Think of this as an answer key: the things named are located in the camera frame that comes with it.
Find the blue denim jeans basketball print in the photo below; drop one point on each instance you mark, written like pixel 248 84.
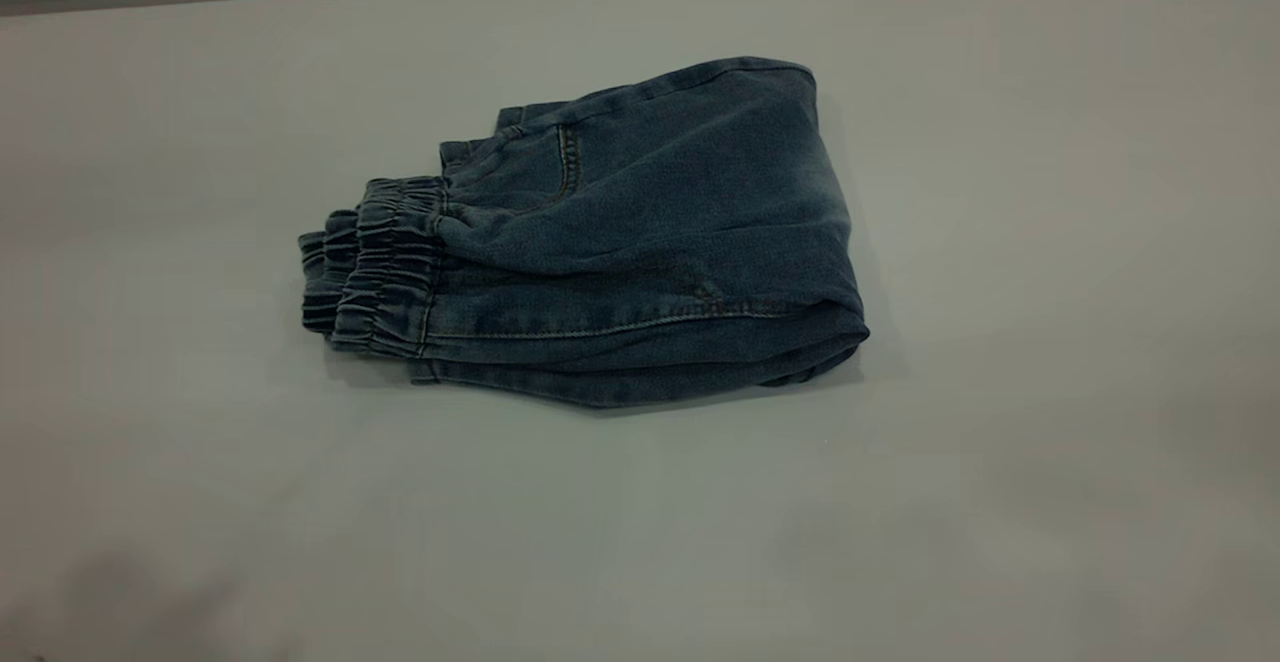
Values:
pixel 640 242

